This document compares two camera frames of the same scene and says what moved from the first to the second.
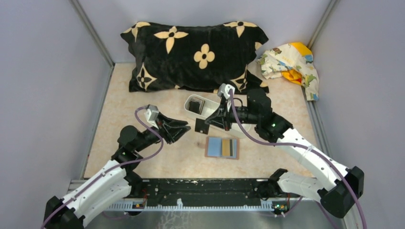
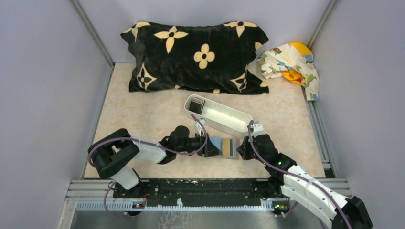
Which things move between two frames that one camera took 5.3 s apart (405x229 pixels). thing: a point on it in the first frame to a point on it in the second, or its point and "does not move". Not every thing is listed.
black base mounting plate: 203,192 does not move
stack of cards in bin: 196,105 does not move
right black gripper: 222,117 to 243,149
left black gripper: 176,129 to 210,150
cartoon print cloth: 294,62 does not move
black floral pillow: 215,57 does not move
